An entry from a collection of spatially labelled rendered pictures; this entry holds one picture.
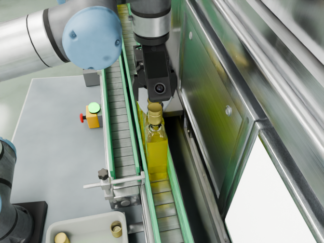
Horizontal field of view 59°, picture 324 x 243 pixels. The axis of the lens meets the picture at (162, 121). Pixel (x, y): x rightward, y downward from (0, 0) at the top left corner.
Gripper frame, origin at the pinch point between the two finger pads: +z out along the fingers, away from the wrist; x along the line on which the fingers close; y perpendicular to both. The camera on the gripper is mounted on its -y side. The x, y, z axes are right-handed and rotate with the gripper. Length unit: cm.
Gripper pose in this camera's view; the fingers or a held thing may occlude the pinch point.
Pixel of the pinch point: (155, 110)
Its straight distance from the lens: 68.7
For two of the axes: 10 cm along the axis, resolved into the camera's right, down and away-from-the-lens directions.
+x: -9.8, 1.4, -1.2
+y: -1.9, -7.2, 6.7
